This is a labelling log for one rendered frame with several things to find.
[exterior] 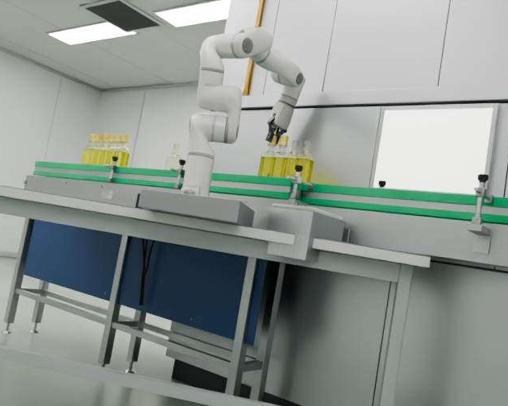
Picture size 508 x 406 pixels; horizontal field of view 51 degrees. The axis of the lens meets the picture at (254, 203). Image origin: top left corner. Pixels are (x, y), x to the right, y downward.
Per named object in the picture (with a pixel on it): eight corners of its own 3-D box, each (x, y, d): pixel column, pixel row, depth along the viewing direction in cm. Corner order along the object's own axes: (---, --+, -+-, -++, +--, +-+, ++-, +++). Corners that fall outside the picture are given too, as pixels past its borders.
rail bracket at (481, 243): (490, 254, 160) (499, 182, 162) (476, 249, 147) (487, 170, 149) (473, 252, 163) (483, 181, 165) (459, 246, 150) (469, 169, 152)
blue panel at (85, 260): (279, 344, 208) (296, 237, 211) (252, 345, 194) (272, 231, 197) (51, 276, 303) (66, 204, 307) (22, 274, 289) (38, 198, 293)
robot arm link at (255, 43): (241, 80, 203) (271, 81, 193) (206, 51, 187) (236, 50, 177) (256, 43, 205) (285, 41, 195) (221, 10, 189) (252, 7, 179)
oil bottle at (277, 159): (282, 204, 216) (291, 154, 218) (275, 202, 212) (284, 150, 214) (271, 203, 220) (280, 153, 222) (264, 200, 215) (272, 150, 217)
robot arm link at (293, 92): (289, 64, 209) (272, 60, 215) (279, 89, 210) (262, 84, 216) (310, 78, 220) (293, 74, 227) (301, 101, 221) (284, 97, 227)
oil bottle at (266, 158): (271, 203, 220) (280, 153, 222) (264, 200, 216) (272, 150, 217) (260, 202, 223) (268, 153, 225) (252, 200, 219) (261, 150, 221)
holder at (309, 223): (347, 245, 187) (351, 223, 187) (309, 236, 165) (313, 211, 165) (306, 239, 197) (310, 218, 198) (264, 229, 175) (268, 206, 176)
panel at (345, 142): (487, 200, 182) (500, 105, 185) (485, 199, 179) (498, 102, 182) (273, 184, 236) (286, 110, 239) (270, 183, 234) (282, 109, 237)
